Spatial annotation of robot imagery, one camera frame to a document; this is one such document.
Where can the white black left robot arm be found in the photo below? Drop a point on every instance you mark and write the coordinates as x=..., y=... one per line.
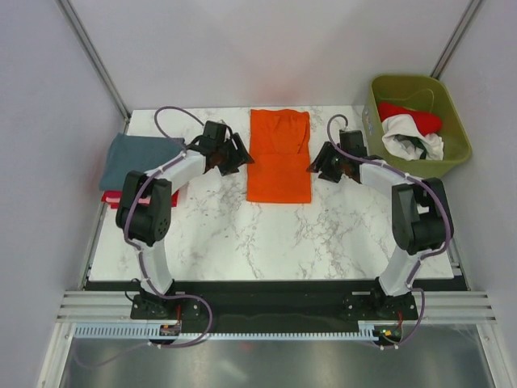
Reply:
x=144, y=212

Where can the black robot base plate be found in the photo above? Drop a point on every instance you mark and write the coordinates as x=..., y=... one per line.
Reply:
x=284, y=305

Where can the folded pink t-shirt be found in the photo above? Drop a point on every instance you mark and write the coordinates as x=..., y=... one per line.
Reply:
x=114, y=198

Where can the aluminium frame post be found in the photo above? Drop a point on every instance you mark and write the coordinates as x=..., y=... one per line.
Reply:
x=459, y=33
x=79, y=30

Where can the white garment in bin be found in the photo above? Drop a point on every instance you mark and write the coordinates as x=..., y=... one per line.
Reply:
x=402, y=139

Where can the folded red t-shirt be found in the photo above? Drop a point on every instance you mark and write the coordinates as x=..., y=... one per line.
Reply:
x=173, y=201

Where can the right aluminium frame post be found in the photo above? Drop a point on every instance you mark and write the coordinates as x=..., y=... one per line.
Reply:
x=459, y=33

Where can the folded grey-blue t-shirt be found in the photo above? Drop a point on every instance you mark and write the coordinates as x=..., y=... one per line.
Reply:
x=136, y=153

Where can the red garment in bin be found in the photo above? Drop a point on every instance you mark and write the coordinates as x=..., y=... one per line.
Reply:
x=426, y=122

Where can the olive green plastic bin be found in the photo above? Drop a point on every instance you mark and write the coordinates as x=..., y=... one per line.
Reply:
x=419, y=93

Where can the white slotted cable duct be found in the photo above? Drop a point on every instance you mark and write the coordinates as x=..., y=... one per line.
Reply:
x=161, y=332

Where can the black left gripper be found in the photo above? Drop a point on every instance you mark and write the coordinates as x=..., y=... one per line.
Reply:
x=240, y=156

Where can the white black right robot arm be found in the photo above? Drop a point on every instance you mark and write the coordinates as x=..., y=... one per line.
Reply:
x=421, y=219

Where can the orange t-shirt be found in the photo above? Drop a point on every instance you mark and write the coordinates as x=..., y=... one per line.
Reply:
x=279, y=146

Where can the left aluminium frame post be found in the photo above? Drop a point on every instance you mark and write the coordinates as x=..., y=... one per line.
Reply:
x=79, y=30

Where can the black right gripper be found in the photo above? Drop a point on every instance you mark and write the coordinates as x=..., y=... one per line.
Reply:
x=326, y=151

